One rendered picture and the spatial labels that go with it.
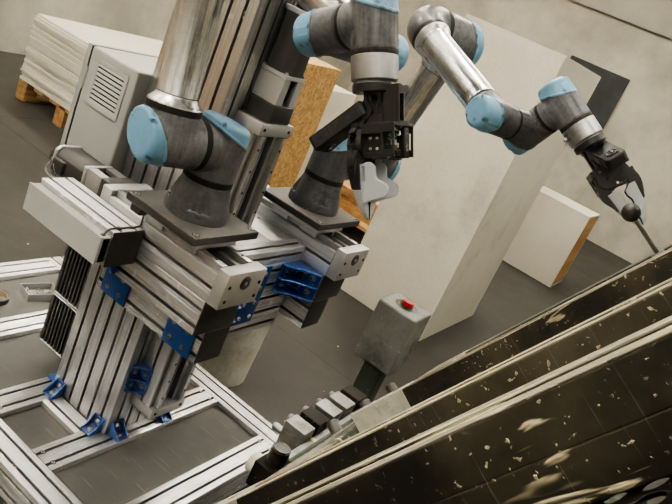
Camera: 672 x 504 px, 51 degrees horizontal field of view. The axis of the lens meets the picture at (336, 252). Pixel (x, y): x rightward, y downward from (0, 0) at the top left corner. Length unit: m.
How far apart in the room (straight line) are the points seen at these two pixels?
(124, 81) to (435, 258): 2.53
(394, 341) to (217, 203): 0.64
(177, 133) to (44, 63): 4.08
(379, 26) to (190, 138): 0.54
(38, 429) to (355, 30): 1.51
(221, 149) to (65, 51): 3.88
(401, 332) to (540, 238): 4.81
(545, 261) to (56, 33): 4.39
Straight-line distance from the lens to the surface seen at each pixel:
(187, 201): 1.59
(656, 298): 0.66
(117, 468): 2.16
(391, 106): 1.11
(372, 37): 1.12
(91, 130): 2.03
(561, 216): 6.59
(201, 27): 1.47
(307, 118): 3.58
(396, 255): 4.18
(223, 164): 1.57
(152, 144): 1.46
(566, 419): 0.44
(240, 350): 2.91
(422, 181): 4.08
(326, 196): 1.99
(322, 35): 1.19
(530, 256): 6.69
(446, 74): 1.70
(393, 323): 1.91
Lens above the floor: 1.62
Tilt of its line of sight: 19 degrees down
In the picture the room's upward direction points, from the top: 24 degrees clockwise
